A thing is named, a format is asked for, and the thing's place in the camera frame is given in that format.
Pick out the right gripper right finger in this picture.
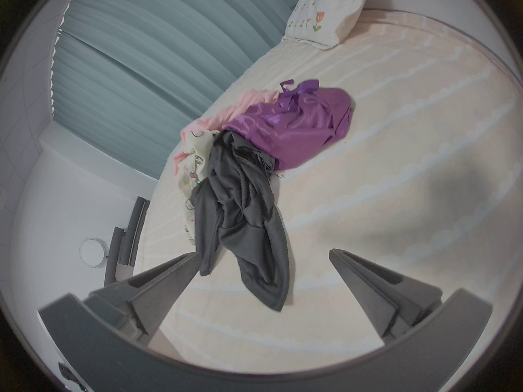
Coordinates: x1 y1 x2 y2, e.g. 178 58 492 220
329 249 443 338

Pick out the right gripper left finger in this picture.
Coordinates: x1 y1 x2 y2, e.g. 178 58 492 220
84 253 202 337

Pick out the black T-shirt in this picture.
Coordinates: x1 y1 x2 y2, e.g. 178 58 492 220
191 130 290 312

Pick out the black chest of drawers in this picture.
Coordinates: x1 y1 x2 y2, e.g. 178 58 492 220
104 196 150 286

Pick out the round white disc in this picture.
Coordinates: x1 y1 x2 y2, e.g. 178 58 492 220
79 238 109 267

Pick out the white printed garment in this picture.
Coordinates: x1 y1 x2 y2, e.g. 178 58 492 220
176 131 215 244

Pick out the bed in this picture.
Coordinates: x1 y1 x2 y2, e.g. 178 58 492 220
145 8 523 376

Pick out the purple garment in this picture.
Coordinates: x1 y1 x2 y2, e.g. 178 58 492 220
221 79 354 171

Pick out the pink garment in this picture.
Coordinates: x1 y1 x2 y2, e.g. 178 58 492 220
174 89 280 174

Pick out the white printed pillow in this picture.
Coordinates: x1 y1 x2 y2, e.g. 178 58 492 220
282 0 373 51

